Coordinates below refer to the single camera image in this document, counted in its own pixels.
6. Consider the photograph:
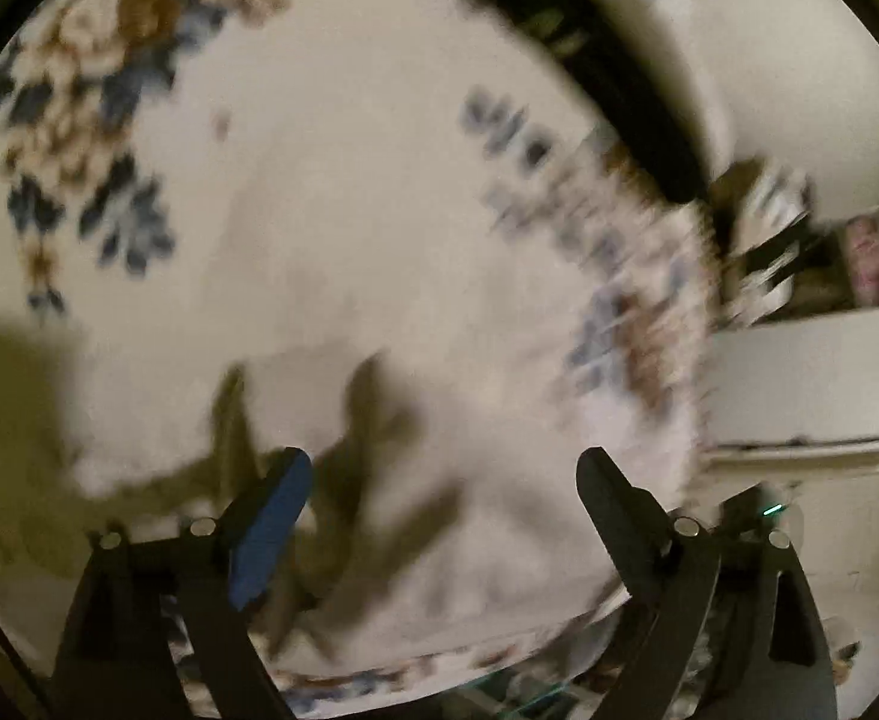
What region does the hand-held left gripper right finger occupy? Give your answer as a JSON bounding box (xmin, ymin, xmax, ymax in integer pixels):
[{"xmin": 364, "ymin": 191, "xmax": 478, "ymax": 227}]
[{"xmin": 575, "ymin": 448, "xmax": 838, "ymax": 720}]

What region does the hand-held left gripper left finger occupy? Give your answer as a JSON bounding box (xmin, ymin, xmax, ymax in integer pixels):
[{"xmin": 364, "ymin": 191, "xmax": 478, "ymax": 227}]
[{"xmin": 49, "ymin": 448, "xmax": 313, "ymax": 720}]

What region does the white small garment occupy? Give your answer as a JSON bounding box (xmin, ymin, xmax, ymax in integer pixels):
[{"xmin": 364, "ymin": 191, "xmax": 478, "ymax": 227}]
[{"xmin": 71, "ymin": 341, "xmax": 699, "ymax": 680}]

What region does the pink patterned item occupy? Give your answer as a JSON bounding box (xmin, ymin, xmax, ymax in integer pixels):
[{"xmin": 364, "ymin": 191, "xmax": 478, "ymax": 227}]
[{"xmin": 840, "ymin": 214, "xmax": 879, "ymax": 308}]

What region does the floral blanket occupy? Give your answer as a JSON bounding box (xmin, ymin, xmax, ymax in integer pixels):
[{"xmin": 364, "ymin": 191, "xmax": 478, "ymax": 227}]
[{"xmin": 0, "ymin": 0, "xmax": 721, "ymax": 713}]

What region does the long black cloth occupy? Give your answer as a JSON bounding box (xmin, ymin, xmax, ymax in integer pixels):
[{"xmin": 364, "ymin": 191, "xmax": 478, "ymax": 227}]
[{"xmin": 443, "ymin": 0, "xmax": 714, "ymax": 205}]

